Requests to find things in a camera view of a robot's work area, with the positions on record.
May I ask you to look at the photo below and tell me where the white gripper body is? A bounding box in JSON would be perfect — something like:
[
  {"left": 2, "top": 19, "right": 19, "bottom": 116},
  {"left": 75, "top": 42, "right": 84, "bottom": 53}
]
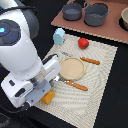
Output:
[{"left": 1, "top": 57, "right": 61, "bottom": 108}]

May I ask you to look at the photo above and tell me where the orange bread loaf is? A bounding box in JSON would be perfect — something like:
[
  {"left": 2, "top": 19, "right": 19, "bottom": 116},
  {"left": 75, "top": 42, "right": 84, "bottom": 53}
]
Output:
[{"left": 41, "top": 91, "right": 55, "bottom": 104}]

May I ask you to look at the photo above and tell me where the red tomato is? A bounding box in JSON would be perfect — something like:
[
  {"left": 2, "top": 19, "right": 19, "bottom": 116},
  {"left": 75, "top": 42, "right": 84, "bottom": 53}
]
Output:
[{"left": 78, "top": 38, "right": 89, "bottom": 49}]

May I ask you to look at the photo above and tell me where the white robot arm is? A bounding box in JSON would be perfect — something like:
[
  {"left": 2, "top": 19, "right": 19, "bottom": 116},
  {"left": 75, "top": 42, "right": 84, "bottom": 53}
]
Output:
[{"left": 0, "top": 0, "right": 61, "bottom": 108}]

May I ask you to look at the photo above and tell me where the round beige plate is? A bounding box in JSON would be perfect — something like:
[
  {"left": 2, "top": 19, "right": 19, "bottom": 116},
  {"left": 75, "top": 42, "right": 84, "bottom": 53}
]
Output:
[{"left": 60, "top": 57, "right": 86, "bottom": 80}]

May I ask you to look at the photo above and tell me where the woven beige placemat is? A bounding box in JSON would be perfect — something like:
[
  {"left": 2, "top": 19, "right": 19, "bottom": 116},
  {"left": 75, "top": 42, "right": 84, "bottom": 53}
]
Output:
[{"left": 36, "top": 34, "right": 117, "bottom": 128}]

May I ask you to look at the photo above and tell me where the small grey pot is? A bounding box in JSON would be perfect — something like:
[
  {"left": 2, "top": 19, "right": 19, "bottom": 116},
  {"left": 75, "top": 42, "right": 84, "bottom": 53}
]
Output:
[{"left": 62, "top": 2, "right": 82, "bottom": 21}]

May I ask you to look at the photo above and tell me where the large grey pot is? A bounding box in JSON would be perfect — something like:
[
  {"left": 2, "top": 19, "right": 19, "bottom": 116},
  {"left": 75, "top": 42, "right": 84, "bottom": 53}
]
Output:
[{"left": 84, "top": 2, "right": 110, "bottom": 27}]

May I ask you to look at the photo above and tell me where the beige bowl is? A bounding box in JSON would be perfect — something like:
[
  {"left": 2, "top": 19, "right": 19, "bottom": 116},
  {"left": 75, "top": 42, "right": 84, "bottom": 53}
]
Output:
[{"left": 121, "top": 7, "right": 128, "bottom": 30}]

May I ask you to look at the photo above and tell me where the fork with wooden handle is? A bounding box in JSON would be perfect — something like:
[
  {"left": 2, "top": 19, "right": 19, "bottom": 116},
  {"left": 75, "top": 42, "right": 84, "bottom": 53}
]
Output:
[{"left": 53, "top": 76, "right": 88, "bottom": 91}]

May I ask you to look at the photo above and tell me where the knife with wooden handle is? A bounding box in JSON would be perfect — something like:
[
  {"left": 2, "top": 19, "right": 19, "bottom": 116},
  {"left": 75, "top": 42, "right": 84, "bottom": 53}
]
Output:
[{"left": 61, "top": 51, "right": 100, "bottom": 65}]

